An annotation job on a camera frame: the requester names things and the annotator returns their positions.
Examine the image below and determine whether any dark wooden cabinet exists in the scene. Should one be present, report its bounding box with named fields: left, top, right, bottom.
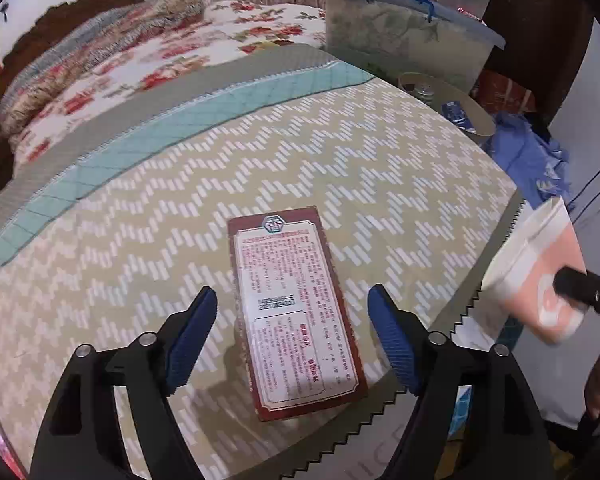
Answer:
left=480, top=0, right=596, bottom=128

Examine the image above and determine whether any small blue-lid storage bin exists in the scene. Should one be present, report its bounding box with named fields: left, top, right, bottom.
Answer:
left=315, top=0, right=506, bottom=91

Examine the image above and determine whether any blue cloth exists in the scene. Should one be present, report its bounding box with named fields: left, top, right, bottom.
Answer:
left=482, top=112, right=573, bottom=206

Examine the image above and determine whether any zigzag patterned quilt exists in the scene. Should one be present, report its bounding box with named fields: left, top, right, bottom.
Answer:
left=0, top=42, right=528, bottom=480

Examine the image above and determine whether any round cardboard bin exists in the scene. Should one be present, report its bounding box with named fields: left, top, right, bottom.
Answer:
left=397, top=71, right=496, bottom=138

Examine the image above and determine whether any dark red box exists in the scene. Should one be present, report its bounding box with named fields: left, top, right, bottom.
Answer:
left=227, top=205, right=368, bottom=422

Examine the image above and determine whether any floral bedsheet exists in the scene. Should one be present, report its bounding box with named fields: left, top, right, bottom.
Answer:
left=7, top=0, right=328, bottom=166

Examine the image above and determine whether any red printed bag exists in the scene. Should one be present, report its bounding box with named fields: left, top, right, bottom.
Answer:
left=472, top=69, right=536, bottom=116

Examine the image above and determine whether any pink white paper cup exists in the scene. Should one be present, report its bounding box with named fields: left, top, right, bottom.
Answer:
left=480, top=197, right=588, bottom=346

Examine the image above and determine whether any floral pillow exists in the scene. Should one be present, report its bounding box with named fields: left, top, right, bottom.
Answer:
left=0, top=0, right=211, bottom=136

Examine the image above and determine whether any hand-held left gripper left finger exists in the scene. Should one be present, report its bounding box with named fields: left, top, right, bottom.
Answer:
left=27, top=286, right=218, bottom=480

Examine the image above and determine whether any black cable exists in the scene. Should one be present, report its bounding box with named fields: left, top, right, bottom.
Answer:
left=565, top=157, right=600, bottom=221

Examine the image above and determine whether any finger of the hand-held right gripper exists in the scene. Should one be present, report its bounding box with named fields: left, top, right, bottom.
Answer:
left=553, top=267, right=600, bottom=318

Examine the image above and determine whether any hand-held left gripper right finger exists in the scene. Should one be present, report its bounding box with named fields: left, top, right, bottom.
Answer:
left=367, top=283, right=556, bottom=480

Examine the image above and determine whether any dark wooden headboard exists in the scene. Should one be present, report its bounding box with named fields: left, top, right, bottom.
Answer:
left=0, top=0, right=148, bottom=206

